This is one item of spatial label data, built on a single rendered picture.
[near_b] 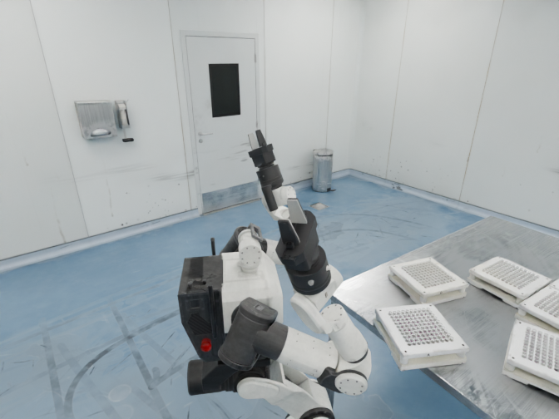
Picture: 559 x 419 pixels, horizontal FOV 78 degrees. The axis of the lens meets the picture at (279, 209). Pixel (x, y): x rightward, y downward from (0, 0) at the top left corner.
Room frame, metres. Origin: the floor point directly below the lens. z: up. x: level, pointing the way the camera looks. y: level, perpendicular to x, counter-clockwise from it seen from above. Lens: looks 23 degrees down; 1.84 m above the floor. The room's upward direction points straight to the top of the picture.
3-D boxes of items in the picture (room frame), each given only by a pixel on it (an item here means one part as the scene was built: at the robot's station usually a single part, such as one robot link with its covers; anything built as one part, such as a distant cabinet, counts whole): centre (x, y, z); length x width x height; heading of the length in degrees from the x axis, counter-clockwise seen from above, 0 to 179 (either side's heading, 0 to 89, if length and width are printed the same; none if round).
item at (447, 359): (1.01, -0.52, 0.87); 0.24 x 0.24 x 0.02; 8
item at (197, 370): (0.90, 0.18, 0.85); 0.28 x 0.13 x 0.18; 99
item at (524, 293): (1.35, -1.07, 0.92); 0.25 x 0.24 x 0.02; 31
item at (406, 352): (1.01, -0.52, 0.92); 0.25 x 0.24 x 0.02; 8
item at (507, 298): (1.35, -1.07, 0.87); 0.24 x 0.24 x 0.02; 31
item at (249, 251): (0.91, 0.09, 1.32); 0.10 x 0.07 x 0.09; 9
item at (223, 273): (0.90, 0.15, 1.12); 0.34 x 0.30 x 0.36; 9
